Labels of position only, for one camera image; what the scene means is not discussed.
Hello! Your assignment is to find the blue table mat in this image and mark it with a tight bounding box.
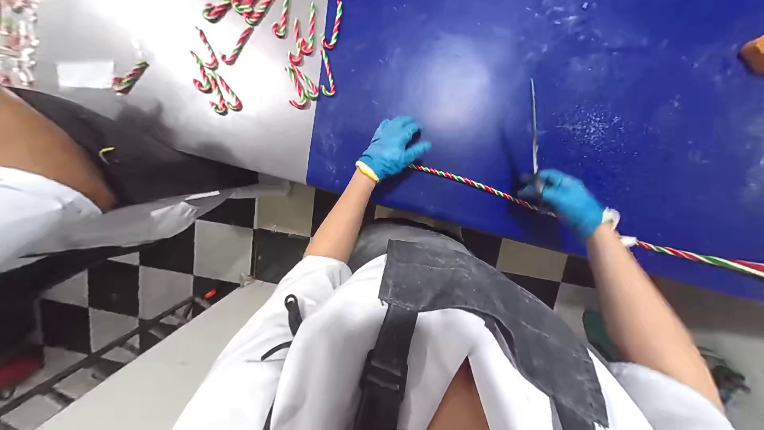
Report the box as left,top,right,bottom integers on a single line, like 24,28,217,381
306,0,764,302

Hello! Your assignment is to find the red green twisted candy rope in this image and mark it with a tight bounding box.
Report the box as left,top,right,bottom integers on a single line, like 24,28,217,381
409,163,764,279

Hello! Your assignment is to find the silver metal table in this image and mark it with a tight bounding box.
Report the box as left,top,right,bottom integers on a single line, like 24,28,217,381
12,0,329,184

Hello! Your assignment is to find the person's right forearm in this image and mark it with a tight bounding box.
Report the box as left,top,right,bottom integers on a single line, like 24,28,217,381
587,223,735,430

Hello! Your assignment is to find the single thick candy cane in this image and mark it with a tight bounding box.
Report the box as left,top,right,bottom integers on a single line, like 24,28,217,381
111,60,150,96

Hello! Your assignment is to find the dark green object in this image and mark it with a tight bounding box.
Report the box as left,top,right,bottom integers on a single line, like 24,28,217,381
583,309,622,363

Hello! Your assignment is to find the beige flat board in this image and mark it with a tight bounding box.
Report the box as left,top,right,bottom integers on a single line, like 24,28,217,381
36,280,278,430

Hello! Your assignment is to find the red object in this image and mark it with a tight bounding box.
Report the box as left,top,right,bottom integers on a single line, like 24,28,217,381
0,348,45,399

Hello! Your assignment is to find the black metal rack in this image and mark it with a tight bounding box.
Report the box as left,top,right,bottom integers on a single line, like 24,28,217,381
0,288,230,418

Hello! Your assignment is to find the person's left hand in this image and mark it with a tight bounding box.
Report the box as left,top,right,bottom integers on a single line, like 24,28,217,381
356,116,432,184

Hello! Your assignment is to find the group of striped candy canes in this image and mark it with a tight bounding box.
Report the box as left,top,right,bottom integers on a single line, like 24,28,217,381
190,0,345,116

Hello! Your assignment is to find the pile of wrapped candies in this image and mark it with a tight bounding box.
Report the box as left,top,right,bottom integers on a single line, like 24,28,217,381
0,0,40,87

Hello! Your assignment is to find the orange-brown block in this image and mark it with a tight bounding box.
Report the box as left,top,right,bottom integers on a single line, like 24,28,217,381
738,35,764,76

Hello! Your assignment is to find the white paper piece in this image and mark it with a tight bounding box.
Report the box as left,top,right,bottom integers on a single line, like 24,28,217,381
57,60,115,89

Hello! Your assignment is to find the person's left forearm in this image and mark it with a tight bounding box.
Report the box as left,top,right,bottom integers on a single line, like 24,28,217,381
173,169,377,430

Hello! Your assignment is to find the person's right hand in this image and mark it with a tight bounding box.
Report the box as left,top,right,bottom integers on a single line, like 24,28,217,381
518,168,620,241

